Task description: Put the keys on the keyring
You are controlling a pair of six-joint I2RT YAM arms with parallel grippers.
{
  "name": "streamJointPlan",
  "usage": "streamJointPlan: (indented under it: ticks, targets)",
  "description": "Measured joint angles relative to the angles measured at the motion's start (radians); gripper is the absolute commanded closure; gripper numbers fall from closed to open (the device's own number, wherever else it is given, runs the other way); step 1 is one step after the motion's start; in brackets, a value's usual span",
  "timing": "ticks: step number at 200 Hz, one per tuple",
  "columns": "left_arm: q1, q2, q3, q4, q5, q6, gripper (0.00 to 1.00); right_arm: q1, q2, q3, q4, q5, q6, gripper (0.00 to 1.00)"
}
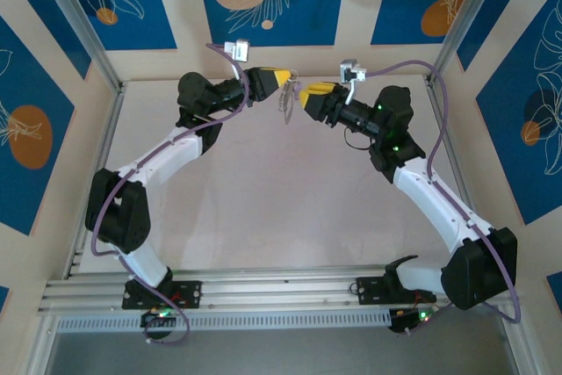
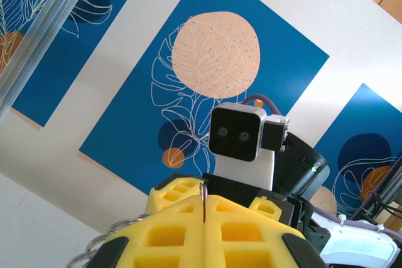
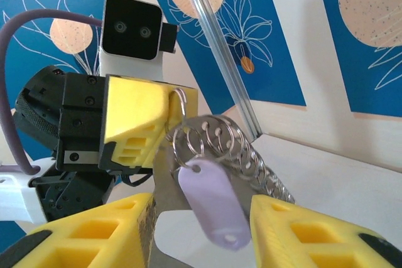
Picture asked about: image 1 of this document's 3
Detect aluminium side rail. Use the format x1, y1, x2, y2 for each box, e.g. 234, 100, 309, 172
423, 76, 495, 269
65, 83, 128, 279

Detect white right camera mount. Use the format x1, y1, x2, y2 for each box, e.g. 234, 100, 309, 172
344, 79, 361, 106

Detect white slotted cable duct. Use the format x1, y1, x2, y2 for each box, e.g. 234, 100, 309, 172
54, 308, 392, 335

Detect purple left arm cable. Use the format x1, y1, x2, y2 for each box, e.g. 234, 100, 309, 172
90, 42, 252, 346

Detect aluminium frame post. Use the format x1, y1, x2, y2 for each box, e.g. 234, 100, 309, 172
24, 315, 61, 375
32, 0, 128, 95
498, 304, 544, 375
423, 0, 501, 86

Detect aluminium front beam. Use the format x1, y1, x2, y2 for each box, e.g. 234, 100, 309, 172
37, 265, 526, 317

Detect black controller board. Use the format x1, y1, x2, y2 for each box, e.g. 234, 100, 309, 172
140, 307, 177, 341
388, 306, 434, 336

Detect thin black right gripper cable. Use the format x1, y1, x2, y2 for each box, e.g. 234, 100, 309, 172
342, 126, 374, 152

